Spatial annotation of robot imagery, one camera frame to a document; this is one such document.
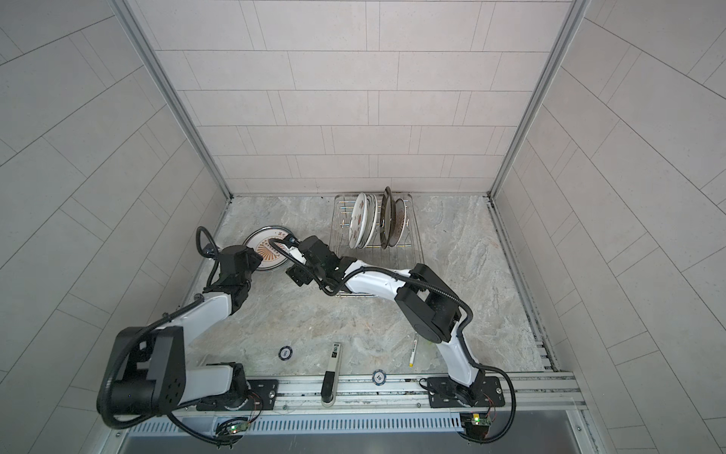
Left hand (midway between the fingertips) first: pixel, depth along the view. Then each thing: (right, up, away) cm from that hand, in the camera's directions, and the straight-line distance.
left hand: (256, 248), depth 90 cm
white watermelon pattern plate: (+33, +9, +7) cm, 35 cm away
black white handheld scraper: (+27, -31, -20) cm, 46 cm away
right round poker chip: (+40, -33, -16) cm, 54 cm away
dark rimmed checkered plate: (+42, +10, -4) cm, 44 cm away
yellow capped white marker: (+49, -30, -13) cm, 58 cm away
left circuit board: (+5, -39, -26) cm, 47 cm away
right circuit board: (+63, -40, -22) cm, 78 cm away
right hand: (+14, -4, -4) cm, 15 cm away
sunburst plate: (+3, -4, +6) cm, 8 cm away
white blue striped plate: (+37, +9, 0) cm, 38 cm away
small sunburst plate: (+46, +8, -1) cm, 47 cm away
